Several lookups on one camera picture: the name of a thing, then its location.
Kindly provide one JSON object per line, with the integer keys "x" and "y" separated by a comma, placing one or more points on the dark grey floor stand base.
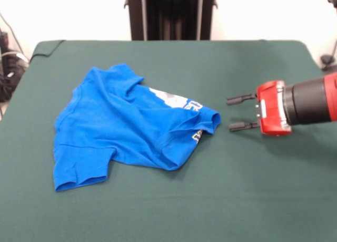
{"x": 327, "y": 59}
{"x": 10, "y": 76}

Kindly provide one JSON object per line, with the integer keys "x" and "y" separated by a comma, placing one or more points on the blue printed T-shirt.
{"x": 118, "y": 126}

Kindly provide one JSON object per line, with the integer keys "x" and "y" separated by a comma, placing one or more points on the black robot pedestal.
{"x": 135, "y": 15}

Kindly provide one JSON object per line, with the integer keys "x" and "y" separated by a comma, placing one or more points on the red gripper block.
{"x": 273, "y": 112}

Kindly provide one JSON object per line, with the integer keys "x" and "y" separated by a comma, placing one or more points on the dark green table cloth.
{"x": 210, "y": 186}

